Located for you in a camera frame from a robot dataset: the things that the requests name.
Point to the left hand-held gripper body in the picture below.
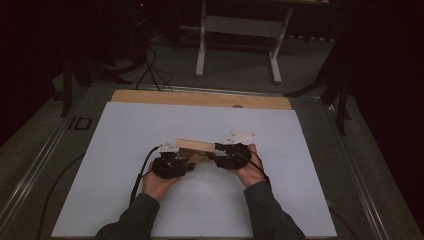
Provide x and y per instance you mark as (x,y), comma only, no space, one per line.
(168,168)

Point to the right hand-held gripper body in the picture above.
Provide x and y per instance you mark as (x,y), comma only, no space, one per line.
(235,158)

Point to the small wooden box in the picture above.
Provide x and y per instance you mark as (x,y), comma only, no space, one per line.
(195,146)

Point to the person's left hand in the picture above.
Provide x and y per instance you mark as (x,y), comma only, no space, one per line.
(156,186)

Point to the person's right hand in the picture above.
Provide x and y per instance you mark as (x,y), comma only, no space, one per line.
(253,173)

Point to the white table sheet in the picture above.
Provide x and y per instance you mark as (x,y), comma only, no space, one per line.
(206,206)

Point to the black floor socket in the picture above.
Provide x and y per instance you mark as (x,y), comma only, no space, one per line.
(80,123)

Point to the black metal stand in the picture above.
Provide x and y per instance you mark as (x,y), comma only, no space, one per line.
(341,100)
(68,86)

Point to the white metal stand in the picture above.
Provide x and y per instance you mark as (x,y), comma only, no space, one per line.
(243,26)

